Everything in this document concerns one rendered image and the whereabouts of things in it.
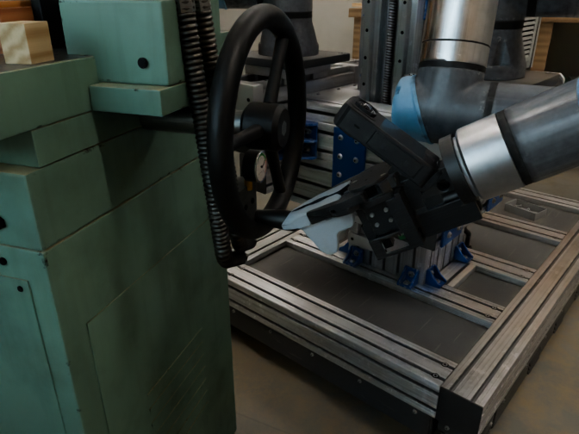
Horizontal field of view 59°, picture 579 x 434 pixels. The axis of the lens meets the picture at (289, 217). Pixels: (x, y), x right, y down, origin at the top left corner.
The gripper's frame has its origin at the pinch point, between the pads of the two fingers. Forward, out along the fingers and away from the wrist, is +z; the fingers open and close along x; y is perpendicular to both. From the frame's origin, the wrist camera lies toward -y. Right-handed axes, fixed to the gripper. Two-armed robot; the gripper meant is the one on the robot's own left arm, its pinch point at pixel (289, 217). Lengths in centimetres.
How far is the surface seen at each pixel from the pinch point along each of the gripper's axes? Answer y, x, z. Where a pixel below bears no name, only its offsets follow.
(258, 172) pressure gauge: -2.0, 33.3, 18.9
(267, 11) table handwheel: -21.3, 6.7, -6.6
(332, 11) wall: -48, 340, 67
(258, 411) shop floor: 53, 38, 54
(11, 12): -35.6, -1.0, 18.5
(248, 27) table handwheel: -20.3, 1.7, -5.8
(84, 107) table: -22.0, -3.3, 14.6
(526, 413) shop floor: 85, 58, -1
